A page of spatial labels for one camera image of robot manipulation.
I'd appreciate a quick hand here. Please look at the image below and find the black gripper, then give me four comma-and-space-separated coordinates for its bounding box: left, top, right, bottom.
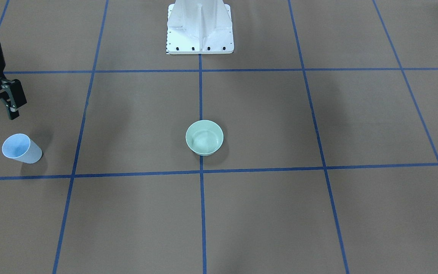
0, 75, 27, 120

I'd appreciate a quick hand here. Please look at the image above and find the light blue plastic cup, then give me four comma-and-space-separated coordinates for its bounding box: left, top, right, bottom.
2, 133, 43, 164

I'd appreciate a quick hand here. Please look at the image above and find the green ceramic bowl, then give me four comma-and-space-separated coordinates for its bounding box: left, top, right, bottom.
185, 120, 224, 156

